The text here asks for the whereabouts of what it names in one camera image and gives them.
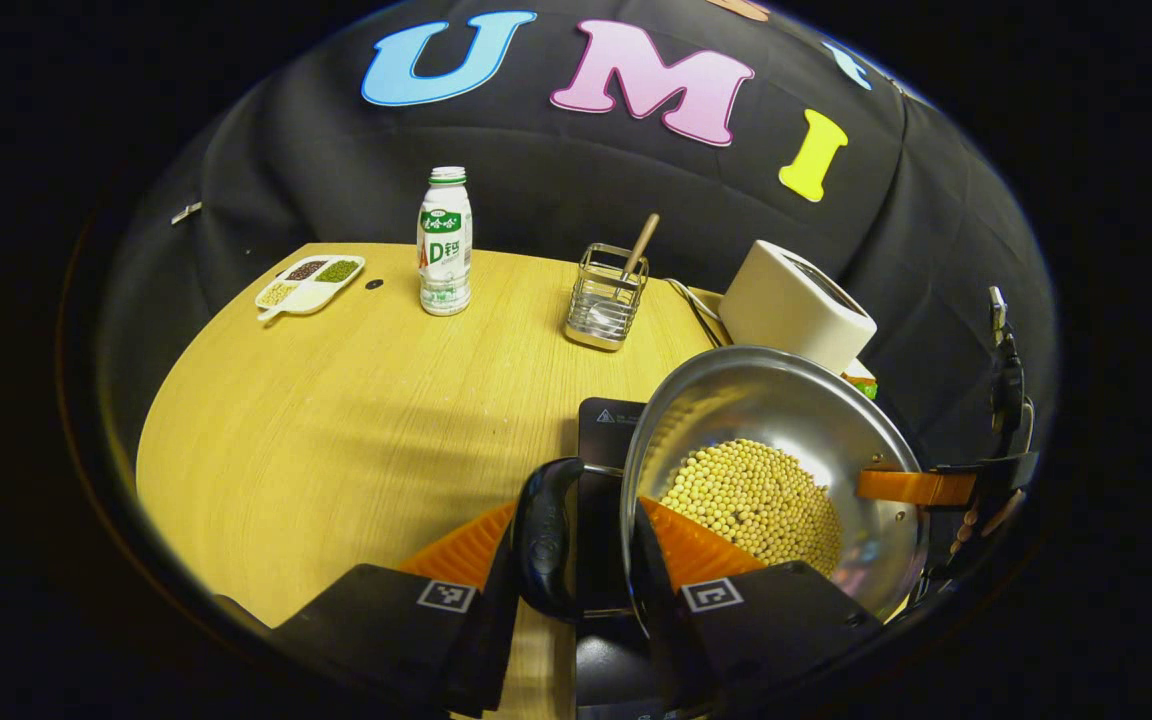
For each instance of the pile of soybeans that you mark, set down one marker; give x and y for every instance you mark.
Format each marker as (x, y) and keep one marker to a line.
(756, 500)

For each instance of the sandwich on plate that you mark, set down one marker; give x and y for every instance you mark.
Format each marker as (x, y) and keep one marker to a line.
(861, 380)

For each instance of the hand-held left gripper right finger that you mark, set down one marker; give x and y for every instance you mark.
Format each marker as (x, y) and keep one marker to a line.
(666, 620)

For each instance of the white drink bottle green label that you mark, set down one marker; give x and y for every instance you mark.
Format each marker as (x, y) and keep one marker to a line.
(445, 250)

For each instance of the silver backdrop clip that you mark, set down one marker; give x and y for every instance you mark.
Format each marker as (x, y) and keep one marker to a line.
(186, 212)

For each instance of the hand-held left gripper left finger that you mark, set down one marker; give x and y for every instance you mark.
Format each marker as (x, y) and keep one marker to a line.
(491, 630)

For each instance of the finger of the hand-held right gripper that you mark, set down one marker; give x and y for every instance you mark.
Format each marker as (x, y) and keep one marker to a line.
(911, 487)

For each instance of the black induction cooktop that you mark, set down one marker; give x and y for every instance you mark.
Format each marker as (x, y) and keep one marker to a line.
(608, 430)

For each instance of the white divided dish with beans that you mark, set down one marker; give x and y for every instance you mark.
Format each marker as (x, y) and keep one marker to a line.
(311, 285)

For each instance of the white toaster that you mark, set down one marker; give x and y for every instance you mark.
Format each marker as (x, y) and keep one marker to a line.
(786, 300)

